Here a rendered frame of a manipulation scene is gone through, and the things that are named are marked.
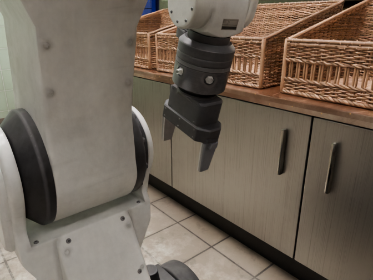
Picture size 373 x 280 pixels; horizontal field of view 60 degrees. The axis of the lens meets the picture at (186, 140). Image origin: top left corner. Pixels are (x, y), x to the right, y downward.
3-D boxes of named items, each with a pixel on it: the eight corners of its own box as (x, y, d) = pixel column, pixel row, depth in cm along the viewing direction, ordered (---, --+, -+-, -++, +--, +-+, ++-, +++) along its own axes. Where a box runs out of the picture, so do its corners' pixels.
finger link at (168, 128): (174, 138, 64) (179, 110, 61) (161, 141, 62) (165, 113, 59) (169, 134, 65) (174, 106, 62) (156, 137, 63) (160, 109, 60)
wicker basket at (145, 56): (165, 54, 212) (164, 8, 203) (227, 62, 171) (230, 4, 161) (94, 59, 183) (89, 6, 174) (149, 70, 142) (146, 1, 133)
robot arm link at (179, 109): (232, 137, 56) (252, 71, 50) (190, 150, 50) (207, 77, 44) (187, 105, 64) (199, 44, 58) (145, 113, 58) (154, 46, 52)
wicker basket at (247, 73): (230, 62, 170) (232, 4, 160) (336, 74, 129) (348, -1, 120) (154, 70, 140) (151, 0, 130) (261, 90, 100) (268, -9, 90)
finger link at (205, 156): (194, 170, 56) (201, 140, 53) (207, 166, 58) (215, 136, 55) (200, 176, 55) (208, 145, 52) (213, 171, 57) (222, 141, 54)
